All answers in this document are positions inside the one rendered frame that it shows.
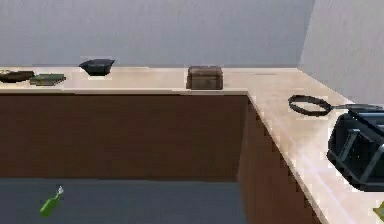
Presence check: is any brown kitchen counter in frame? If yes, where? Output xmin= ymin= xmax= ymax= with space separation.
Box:
xmin=0 ymin=66 xmax=384 ymax=224

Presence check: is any brown box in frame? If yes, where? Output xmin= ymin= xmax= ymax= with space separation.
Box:
xmin=185 ymin=65 xmax=224 ymax=91

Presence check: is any dark blue bowl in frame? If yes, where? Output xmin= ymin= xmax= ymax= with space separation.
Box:
xmin=78 ymin=58 xmax=116 ymax=77

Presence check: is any black frying pan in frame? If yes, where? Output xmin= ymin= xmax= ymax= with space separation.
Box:
xmin=287 ymin=94 xmax=384 ymax=117

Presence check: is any green bottle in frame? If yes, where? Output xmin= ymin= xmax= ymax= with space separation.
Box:
xmin=39 ymin=185 xmax=65 ymax=218

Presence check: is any black toaster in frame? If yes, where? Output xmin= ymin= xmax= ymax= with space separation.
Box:
xmin=326 ymin=109 xmax=384 ymax=192

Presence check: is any dark brown dish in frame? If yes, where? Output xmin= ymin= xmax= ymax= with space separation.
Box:
xmin=0 ymin=69 xmax=35 ymax=84

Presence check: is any yellow-green object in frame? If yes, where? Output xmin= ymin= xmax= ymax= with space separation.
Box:
xmin=373 ymin=201 xmax=384 ymax=224

